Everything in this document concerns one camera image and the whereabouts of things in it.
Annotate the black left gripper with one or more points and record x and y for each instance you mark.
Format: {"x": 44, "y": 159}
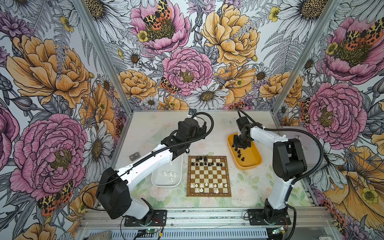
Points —
{"x": 200, "y": 132}

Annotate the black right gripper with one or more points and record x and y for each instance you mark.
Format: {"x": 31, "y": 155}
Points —
{"x": 236, "y": 144}

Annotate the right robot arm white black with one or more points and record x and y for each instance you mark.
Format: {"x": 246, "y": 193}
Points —
{"x": 288, "y": 162}

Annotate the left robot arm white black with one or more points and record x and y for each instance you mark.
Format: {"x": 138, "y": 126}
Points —
{"x": 115, "y": 187}

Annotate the wooden chess board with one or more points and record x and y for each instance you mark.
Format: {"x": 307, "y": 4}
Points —
{"x": 208, "y": 176}

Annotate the yellow plastic tray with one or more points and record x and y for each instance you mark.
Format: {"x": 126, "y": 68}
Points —
{"x": 244, "y": 159}

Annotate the white plastic tray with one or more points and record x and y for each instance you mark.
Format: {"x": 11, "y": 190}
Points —
{"x": 168, "y": 175}

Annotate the grey metal box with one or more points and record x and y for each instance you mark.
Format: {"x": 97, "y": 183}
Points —
{"x": 309, "y": 146}

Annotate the small grey bracket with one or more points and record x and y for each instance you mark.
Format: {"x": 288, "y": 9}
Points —
{"x": 135, "y": 156}

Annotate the aluminium corner post right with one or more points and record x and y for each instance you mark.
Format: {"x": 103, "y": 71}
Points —
{"x": 319, "y": 28}

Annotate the aluminium corner post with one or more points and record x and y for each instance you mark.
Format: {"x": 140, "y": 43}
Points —
{"x": 319, "y": 28}
{"x": 95, "y": 37}

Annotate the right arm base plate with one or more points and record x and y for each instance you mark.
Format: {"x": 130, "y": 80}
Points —
{"x": 263, "y": 217}

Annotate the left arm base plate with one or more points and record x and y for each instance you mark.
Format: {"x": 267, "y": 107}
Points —
{"x": 154, "y": 218}

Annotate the aluminium corner post left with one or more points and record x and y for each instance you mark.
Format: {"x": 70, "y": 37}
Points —
{"x": 95, "y": 37}

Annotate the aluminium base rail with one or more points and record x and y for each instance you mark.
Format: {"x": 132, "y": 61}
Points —
{"x": 206, "y": 218}

